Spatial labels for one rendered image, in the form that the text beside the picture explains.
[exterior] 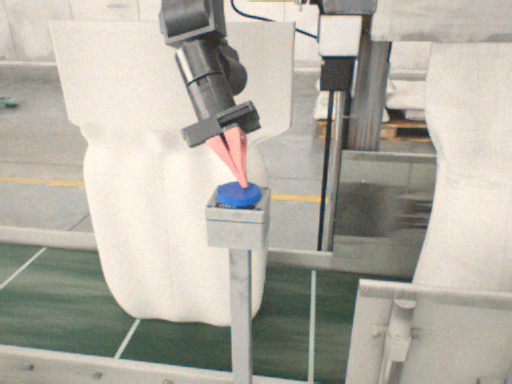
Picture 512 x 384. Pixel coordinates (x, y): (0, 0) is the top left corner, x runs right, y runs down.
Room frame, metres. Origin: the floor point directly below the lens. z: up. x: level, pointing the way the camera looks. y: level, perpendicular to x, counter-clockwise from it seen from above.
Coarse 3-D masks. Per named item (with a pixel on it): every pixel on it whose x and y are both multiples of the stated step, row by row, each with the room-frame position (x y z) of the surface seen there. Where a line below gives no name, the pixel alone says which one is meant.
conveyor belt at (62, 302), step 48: (0, 288) 0.88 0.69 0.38; (48, 288) 0.88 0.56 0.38; (96, 288) 0.88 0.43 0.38; (288, 288) 0.88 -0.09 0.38; (336, 288) 0.88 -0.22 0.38; (0, 336) 0.71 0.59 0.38; (48, 336) 0.71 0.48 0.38; (96, 336) 0.71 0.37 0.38; (144, 336) 0.71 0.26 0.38; (192, 336) 0.71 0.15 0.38; (288, 336) 0.71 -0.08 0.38; (336, 336) 0.71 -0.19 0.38
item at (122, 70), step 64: (64, 64) 0.87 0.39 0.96; (128, 64) 0.81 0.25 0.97; (256, 64) 0.81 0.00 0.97; (128, 128) 0.82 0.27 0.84; (128, 192) 0.75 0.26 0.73; (192, 192) 0.73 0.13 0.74; (128, 256) 0.75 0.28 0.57; (192, 256) 0.73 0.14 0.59; (256, 256) 0.73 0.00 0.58; (192, 320) 0.75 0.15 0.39
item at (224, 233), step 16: (208, 208) 0.47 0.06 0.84; (224, 208) 0.46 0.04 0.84; (256, 208) 0.47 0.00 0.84; (208, 224) 0.47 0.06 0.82; (224, 224) 0.46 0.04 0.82; (240, 224) 0.46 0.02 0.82; (256, 224) 0.46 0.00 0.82; (208, 240) 0.47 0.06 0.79; (224, 240) 0.46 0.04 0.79; (240, 240) 0.46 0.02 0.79; (256, 240) 0.46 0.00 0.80
